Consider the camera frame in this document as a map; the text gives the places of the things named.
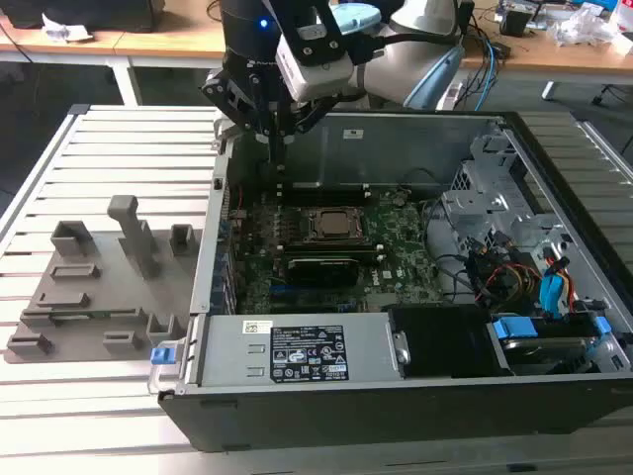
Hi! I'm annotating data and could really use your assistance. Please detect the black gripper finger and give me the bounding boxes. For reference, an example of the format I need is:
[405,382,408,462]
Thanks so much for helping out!
[199,67,279,172]
[277,95,340,172]

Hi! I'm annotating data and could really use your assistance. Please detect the green RAM stick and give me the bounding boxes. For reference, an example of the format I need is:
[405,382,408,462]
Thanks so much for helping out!
[47,309,140,321]

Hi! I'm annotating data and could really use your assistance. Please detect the black RAM slot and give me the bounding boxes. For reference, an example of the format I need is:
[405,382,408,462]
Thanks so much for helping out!
[277,191,372,206]
[282,248,386,262]
[278,239,384,252]

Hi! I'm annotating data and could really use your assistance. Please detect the metal CPU socket cover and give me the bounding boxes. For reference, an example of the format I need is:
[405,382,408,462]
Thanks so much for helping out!
[303,205,373,244]

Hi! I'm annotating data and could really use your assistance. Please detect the silver CPU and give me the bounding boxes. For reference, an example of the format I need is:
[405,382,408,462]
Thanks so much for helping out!
[318,210,361,237]

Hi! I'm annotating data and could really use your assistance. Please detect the white power strip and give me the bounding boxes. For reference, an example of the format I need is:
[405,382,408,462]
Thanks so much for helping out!
[435,79,465,112]

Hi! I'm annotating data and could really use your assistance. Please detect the black graphics card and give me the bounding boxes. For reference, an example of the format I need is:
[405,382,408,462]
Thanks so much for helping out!
[285,255,361,288]

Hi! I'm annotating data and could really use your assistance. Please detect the green motherboard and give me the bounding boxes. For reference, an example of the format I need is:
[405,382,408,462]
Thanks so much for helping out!
[225,182,446,316]

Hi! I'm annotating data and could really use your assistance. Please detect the crumpled white paper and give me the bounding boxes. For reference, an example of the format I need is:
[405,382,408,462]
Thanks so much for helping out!
[41,13,95,42]

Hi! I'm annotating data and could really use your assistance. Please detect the black computer tower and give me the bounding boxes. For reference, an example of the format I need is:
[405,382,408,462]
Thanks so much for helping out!
[457,0,477,37]

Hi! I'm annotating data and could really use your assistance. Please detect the metal drive cage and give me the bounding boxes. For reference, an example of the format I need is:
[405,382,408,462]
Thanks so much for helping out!
[427,131,570,278]

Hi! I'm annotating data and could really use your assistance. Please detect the wooden desk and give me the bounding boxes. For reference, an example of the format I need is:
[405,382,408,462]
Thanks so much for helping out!
[0,12,120,65]
[116,9,633,108]

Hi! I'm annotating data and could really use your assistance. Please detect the grey parts rack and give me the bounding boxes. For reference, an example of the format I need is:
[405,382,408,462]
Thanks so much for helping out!
[2,194,204,366]

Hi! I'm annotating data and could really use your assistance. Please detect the small black box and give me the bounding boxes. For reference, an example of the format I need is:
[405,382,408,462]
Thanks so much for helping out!
[498,7,535,37]

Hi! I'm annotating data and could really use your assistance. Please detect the grey power supply with label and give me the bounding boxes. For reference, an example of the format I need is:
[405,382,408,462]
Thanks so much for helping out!
[196,313,407,390]

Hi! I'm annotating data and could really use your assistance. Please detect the clear plastic bags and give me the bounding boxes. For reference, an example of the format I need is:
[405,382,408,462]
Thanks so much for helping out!
[545,1,617,48]

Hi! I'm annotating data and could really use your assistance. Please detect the black open PC case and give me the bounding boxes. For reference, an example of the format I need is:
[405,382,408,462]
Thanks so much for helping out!
[147,109,633,454]

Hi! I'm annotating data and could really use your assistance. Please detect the hard disk in blue carrier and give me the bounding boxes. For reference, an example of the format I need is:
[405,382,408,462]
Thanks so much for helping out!
[486,314,614,377]

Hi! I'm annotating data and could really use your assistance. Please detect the red white box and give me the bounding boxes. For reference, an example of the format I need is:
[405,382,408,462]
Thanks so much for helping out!
[607,0,633,53]

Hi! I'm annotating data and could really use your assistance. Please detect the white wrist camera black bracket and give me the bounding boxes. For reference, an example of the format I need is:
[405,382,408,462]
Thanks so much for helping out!
[274,0,359,103]

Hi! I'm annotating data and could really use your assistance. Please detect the black looped cable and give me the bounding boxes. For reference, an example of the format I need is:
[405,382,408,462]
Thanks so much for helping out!
[402,168,447,195]

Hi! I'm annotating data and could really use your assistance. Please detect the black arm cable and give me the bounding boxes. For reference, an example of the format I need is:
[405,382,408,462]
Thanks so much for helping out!
[365,27,469,56]

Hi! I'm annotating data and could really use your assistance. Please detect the blue hanging cables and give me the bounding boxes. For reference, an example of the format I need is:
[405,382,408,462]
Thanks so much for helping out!
[476,37,501,112]

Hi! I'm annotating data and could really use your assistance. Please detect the red yellow power wires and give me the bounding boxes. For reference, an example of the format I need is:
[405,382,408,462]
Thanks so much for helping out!
[473,260,543,305]

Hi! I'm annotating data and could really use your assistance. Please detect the blue flat wire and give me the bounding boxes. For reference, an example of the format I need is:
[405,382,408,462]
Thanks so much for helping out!
[539,273,567,320]

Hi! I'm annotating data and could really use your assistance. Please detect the orange wire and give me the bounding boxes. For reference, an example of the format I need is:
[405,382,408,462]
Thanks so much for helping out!
[542,249,578,313]

